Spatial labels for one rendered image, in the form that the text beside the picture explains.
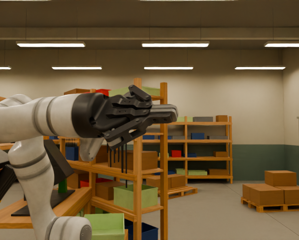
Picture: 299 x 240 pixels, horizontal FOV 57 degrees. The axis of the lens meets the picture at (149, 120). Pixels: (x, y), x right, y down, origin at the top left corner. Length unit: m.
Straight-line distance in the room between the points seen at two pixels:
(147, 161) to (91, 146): 3.03
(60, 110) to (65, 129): 0.03
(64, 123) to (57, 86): 9.89
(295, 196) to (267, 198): 0.65
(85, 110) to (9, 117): 0.15
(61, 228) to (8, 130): 0.27
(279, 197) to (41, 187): 6.23
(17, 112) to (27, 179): 0.15
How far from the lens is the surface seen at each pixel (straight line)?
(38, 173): 0.60
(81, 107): 0.44
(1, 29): 9.13
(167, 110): 0.40
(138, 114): 0.41
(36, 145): 0.59
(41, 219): 0.69
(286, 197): 6.74
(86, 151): 0.49
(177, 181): 7.91
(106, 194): 3.98
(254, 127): 10.36
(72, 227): 0.68
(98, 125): 0.43
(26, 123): 0.52
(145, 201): 3.58
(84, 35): 8.29
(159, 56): 10.07
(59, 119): 0.46
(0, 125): 0.55
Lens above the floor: 1.65
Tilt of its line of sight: 3 degrees up
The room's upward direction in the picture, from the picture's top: straight up
